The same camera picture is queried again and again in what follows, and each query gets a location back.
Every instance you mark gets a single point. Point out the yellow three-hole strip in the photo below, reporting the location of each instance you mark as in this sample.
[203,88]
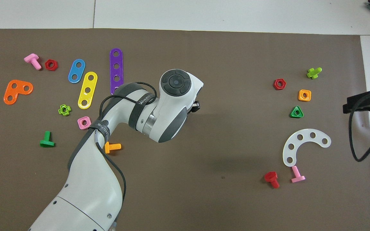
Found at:
[88,89]

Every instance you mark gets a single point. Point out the red hexagon nut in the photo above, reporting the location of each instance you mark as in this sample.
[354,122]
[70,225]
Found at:
[47,65]
[275,84]

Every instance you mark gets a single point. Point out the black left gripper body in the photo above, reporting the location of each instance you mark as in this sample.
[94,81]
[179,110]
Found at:
[195,106]

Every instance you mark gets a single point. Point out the green plastic screw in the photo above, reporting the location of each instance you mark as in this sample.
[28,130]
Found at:
[47,142]

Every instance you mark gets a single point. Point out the brown table mat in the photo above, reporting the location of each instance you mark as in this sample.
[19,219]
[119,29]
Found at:
[223,150]

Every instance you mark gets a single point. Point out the blue two-hole strip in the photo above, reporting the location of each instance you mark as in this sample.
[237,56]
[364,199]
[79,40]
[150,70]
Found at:
[76,71]

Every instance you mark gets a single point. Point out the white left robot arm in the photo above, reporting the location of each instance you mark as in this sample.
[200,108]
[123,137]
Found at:
[88,192]

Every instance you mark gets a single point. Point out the orange square nut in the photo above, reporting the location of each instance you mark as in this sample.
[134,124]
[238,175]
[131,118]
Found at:
[300,92]

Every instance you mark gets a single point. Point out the lime cross head screw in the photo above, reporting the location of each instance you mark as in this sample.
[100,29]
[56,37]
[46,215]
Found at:
[313,73]

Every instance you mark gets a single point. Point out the lime flower nut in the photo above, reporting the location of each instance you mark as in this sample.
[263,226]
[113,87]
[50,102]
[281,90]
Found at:
[60,110]

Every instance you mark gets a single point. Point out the orange plastic screw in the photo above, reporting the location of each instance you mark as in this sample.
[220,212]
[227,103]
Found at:
[112,147]

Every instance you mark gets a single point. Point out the pink square nut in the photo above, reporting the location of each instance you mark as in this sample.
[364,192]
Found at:
[80,123]

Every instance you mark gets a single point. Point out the pink plastic screw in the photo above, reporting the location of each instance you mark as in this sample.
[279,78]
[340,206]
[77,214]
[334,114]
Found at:
[297,175]
[32,59]

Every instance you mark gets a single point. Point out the white curved perforated plate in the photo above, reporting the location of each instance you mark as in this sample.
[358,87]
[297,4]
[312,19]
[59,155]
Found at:
[287,141]

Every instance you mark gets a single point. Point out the red plastic screw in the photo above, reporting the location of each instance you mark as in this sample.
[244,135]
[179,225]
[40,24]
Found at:
[271,177]

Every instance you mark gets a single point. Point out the purple four-hole strip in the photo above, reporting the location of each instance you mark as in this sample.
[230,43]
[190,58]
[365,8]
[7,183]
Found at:
[116,72]

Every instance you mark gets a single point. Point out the orange heart-shaped plate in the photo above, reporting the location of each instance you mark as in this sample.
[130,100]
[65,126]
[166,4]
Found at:
[14,89]

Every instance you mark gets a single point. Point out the green triangle nut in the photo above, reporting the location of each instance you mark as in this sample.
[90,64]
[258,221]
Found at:
[292,114]

